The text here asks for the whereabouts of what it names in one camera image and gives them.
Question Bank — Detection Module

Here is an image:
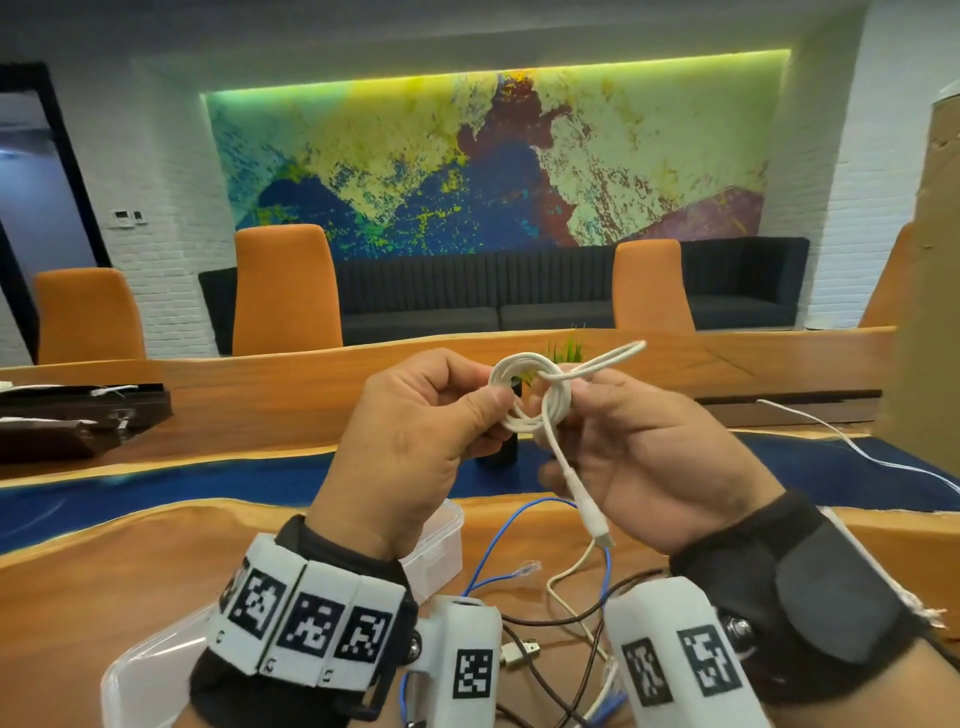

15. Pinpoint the person's right hand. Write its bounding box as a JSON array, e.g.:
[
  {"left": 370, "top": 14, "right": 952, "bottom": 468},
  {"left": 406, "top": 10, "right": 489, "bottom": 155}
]
[{"left": 536, "top": 367, "right": 787, "bottom": 558}]

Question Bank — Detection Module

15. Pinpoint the person's left hand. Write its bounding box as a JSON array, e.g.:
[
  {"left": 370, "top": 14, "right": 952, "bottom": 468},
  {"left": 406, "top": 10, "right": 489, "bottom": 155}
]
[{"left": 303, "top": 348, "right": 519, "bottom": 562}]

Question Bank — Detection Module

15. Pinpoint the long cream white cable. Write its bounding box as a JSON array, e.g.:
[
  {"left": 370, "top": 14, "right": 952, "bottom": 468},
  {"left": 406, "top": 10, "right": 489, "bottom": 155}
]
[{"left": 487, "top": 339, "right": 648, "bottom": 549}]

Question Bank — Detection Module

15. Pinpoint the tangle of mixed cables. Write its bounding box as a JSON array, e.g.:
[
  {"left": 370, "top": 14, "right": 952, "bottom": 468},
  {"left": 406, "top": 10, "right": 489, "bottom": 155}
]
[{"left": 397, "top": 494, "right": 669, "bottom": 728}]

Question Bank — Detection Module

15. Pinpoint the long white charging cable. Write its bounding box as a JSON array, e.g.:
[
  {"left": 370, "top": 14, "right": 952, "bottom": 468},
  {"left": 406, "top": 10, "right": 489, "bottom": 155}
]
[{"left": 755, "top": 398, "right": 960, "bottom": 495}]

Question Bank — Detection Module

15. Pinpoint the clear plastic container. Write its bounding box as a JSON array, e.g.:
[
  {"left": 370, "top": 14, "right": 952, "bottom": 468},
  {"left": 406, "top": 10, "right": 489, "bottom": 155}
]
[{"left": 99, "top": 498, "right": 466, "bottom": 728}]

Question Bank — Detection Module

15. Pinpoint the black sofa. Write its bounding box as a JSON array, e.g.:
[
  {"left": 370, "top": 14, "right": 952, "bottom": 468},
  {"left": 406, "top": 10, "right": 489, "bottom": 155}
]
[{"left": 198, "top": 236, "right": 811, "bottom": 355}]

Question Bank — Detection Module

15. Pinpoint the orange chair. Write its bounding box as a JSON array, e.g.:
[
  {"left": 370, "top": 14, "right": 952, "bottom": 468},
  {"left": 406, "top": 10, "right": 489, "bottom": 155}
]
[
  {"left": 232, "top": 223, "right": 345, "bottom": 356},
  {"left": 612, "top": 238, "right": 697, "bottom": 333},
  {"left": 858, "top": 221, "right": 918, "bottom": 329},
  {"left": 33, "top": 267, "right": 146, "bottom": 365}
]

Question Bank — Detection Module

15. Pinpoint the wooden table with blue inlay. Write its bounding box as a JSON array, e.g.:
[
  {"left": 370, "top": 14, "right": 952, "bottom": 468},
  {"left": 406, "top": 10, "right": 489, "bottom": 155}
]
[{"left": 0, "top": 326, "right": 960, "bottom": 728}]

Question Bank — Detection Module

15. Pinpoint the black left wristband with markers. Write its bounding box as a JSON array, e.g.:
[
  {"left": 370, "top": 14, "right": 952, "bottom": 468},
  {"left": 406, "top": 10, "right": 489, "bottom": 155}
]
[{"left": 187, "top": 513, "right": 420, "bottom": 728}]

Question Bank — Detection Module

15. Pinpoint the dark framed glass door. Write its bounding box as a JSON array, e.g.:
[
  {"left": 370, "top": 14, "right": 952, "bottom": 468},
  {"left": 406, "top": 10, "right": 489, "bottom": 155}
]
[{"left": 0, "top": 63, "right": 112, "bottom": 365}]

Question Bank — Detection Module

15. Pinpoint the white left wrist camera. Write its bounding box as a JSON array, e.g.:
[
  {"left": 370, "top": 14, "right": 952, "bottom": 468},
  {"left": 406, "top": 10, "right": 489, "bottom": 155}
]
[{"left": 401, "top": 596, "right": 502, "bottom": 728}]

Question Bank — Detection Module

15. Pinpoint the colourful abstract wall painting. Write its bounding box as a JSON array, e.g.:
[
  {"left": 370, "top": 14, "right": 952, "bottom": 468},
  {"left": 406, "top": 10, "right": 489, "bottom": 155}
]
[{"left": 202, "top": 52, "right": 789, "bottom": 260}]

